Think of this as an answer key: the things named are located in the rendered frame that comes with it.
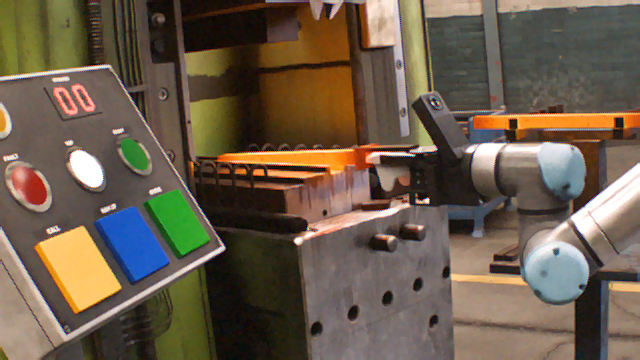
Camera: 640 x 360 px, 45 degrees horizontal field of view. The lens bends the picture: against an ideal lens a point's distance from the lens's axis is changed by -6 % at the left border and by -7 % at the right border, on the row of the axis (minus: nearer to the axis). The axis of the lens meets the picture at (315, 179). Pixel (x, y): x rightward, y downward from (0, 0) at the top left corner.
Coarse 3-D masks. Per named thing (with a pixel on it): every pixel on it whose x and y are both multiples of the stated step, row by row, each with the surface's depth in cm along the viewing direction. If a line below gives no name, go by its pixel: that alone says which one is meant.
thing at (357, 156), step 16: (416, 144) 125; (224, 160) 155; (240, 160) 151; (256, 160) 148; (272, 160) 145; (288, 160) 142; (304, 160) 139; (320, 160) 137; (336, 160) 134; (352, 160) 132
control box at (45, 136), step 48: (0, 96) 80; (48, 96) 87; (96, 96) 95; (0, 144) 76; (48, 144) 82; (96, 144) 90; (144, 144) 98; (0, 192) 73; (48, 192) 78; (96, 192) 85; (144, 192) 92; (0, 240) 70; (96, 240) 81; (0, 288) 71; (48, 288) 71; (144, 288) 83; (0, 336) 72; (48, 336) 70
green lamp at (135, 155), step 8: (128, 144) 94; (136, 144) 96; (128, 152) 94; (136, 152) 95; (144, 152) 97; (128, 160) 93; (136, 160) 94; (144, 160) 95; (136, 168) 93; (144, 168) 95
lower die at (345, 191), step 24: (240, 168) 149; (288, 168) 141; (312, 168) 136; (216, 192) 140; (240, 192) 135; (264, 192) 131; (288, 192) 129; (312, 192) 132; (336, 192) 136; (360, 192) 140; (312, 216) 133
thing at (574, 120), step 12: (480, 120) 156; (492, 120) 154; (504, 120) 153; (528, 120) 150; (540, 120) 149; (552, 120) 147; (564, 120) 146; (576, 120) 145; (588, 120) 143; (600, 120) 142; (612, 120) 141; (636, 120) 138
